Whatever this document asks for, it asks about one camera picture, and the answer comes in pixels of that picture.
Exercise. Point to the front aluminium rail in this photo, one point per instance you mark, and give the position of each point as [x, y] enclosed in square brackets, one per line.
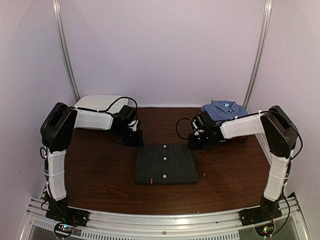
[223, 225]

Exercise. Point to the right aluminium frame post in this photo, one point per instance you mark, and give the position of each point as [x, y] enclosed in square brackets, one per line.
[263, 36]

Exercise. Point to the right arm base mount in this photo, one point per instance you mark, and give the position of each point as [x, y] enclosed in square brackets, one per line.
[263, 218]

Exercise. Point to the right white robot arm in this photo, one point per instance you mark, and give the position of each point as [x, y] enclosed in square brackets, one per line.
[280, 132]

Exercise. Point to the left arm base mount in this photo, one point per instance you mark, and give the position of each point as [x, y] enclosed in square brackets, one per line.
[67, 218]

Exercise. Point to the black pinstriped long sleeve shirt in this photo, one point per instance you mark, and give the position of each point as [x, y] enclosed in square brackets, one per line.
[165, 164]

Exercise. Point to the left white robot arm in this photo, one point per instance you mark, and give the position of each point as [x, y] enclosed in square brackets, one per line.
[57, 131]

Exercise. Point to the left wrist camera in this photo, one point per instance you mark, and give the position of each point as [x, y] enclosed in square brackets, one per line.
[134, 125]

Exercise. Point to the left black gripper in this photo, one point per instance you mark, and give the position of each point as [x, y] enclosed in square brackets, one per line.
[136, 142]

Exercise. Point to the blue checked shirt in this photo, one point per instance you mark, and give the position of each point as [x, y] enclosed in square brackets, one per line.
[223, 110]

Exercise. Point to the white plastic tub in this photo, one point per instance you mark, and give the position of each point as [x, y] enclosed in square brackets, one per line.
[102, 102]

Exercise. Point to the left aluminium frame post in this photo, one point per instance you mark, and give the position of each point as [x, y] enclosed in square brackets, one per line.
[64, 49]

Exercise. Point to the aluminium frame post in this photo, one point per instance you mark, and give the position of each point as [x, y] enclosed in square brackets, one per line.
[64, 49]
[263, 36]

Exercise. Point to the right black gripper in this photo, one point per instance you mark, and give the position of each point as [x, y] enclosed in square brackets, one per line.
[192, 143]

